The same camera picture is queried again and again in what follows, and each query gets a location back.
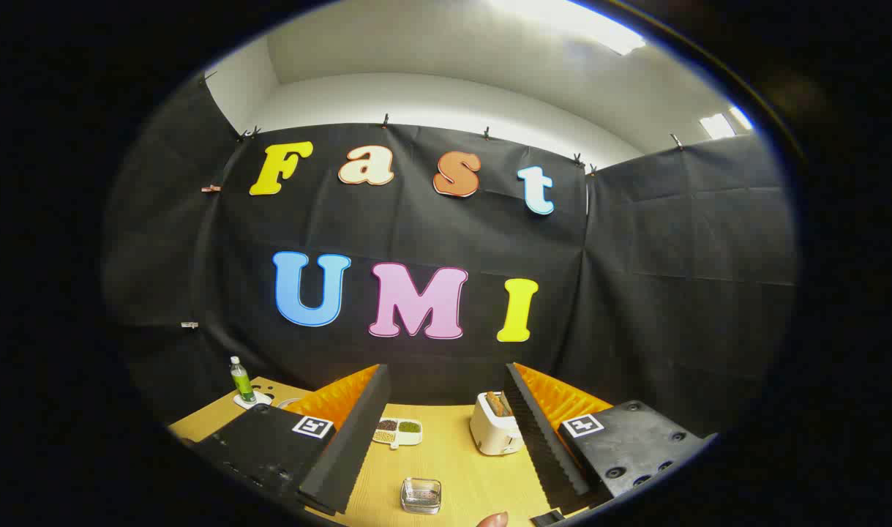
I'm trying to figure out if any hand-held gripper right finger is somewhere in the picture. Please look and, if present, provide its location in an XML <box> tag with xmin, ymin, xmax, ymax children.
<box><xmin>503</xmin><ymin>362</ymin><xmax>718</xmax><ymax>514</ymax></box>

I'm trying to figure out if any clear glass container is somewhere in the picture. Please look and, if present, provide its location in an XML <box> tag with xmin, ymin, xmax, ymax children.
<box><xmin>400</xmin><ymin>477</ymin><xmax>443</xmax><ymax>515</ymax></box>

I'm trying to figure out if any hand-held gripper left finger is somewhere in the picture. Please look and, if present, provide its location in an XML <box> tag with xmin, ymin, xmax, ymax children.
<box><xmin>190</xmin><ymin>364</ymin><xmax>392</xmax><ymax>517</ymax></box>

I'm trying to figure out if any black backdrop cloth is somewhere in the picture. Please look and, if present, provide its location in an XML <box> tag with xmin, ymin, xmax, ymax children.
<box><xmin>102</xmin><ymin>73</ymin><xmax>799</xmax><ymax>440</ymax></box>

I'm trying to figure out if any green drink bottle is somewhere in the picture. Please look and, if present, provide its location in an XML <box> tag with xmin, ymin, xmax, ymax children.
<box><xmin>230</xmin><ymin>356</ymin><xmax>257</xmax><ymax>404</ymax></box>

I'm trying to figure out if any white toaster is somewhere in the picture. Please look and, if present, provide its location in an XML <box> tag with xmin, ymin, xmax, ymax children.
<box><xmin>470</xmin><ymin>392</ymin><xmax>525</xmax><ymax>457</ymax></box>

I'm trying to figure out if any large ceiling light panel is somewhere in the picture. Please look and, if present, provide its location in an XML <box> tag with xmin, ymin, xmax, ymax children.
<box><xmin>490</xmin><ymin>0</ymin><xmax>648</xmax><ymax>56</ymax></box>

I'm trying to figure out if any white divided tray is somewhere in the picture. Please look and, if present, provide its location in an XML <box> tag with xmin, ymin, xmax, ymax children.
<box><xmin>372</xmin><ymin>417</ymin><xmax>423</xmax><ymax>450</ymax></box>

